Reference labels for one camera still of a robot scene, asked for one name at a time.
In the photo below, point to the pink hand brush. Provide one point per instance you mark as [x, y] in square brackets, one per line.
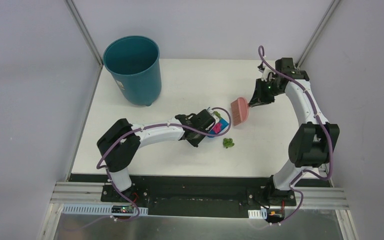
[239, 110]

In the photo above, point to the green paper scrap centre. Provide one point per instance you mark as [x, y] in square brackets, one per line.
[228, 143]

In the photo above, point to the small green paper scrap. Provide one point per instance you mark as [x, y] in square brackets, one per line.
[217, 114]

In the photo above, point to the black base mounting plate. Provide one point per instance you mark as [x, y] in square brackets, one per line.
[214, 197]

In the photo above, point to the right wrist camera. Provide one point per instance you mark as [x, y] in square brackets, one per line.
[266, 72]

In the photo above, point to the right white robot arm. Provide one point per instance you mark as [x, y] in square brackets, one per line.
[313, 143]

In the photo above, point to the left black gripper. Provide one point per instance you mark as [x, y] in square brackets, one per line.
[208, 118]

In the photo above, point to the blue plastic dustpan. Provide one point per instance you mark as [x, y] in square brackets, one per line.
[224, 123]

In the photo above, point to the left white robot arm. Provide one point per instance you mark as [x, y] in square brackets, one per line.
[120, 143]

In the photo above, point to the teal plastic waste bin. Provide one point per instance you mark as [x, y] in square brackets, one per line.
[133, 62]

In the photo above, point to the magenta paper scrap centre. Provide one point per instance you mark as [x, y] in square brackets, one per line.
[217, 128]

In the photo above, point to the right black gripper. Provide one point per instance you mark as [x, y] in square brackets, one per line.
[259, 98]

